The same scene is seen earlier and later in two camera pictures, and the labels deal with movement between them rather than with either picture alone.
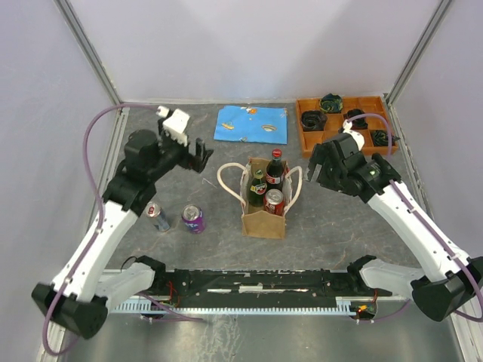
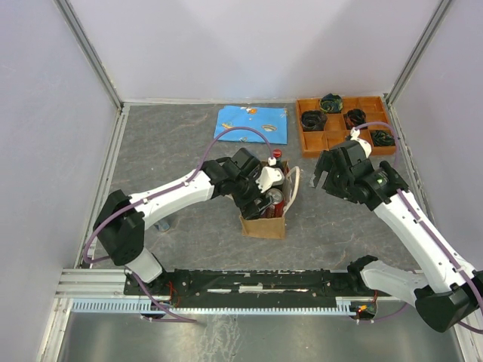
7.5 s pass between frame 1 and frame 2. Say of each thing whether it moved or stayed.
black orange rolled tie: stayed
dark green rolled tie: stayed
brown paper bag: stayed
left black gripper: moved
